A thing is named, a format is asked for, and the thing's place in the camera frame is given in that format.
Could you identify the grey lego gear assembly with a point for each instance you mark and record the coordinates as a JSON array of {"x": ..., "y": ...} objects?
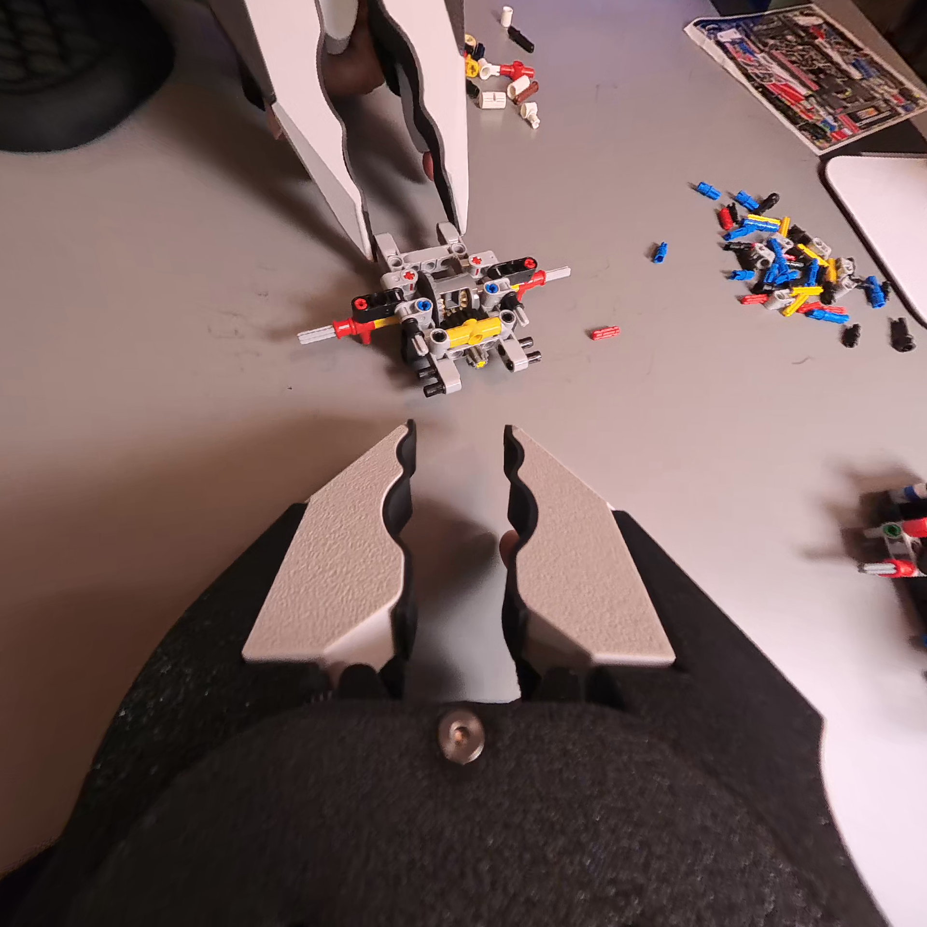
[{"x": 456, "y": 311}]

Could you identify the person's left hand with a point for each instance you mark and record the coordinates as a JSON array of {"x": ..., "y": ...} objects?
[{"x": 355, "y": 72}]

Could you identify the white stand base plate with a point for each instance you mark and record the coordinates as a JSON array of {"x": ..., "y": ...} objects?
[{"x": 887, "y": 217}]

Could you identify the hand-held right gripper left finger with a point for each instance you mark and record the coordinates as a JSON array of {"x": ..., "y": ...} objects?
[{"x": 333, "y": 579}]

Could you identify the cluster of white lego connectors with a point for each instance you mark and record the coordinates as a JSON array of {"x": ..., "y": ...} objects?
[{"x": 507, "y": 80}]

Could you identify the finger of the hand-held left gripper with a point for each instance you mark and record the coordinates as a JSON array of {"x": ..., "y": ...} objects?
[
  {"x": 290, "y": 80},
  {"x": 442, "y": 87}
]

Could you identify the lego car chassis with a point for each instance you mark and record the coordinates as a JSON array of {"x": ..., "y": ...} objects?
[{"x": 902, "y": 536}]

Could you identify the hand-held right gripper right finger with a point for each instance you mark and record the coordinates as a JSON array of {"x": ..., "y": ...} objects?
[{"x": 586, "y": 586}]

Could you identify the red lego pin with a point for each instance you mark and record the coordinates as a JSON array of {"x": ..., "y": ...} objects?
[{"x": 605, "y": 333}]

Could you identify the blue lego pin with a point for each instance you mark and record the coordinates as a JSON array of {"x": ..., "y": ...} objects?
[{"x": 659, "y": 252}]

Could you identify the grey lego axle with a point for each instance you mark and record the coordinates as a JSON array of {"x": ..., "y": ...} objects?
[
  {"x": 557, "y": 273},
  {"x": 317, "y": 334}
]

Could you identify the lego instruction booklet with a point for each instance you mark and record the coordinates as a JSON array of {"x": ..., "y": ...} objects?
[{"x": 811, "y": 72}]

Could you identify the pile of coloured lego pins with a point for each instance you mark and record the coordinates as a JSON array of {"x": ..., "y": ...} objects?
[{"x": 796, "y": 268}]

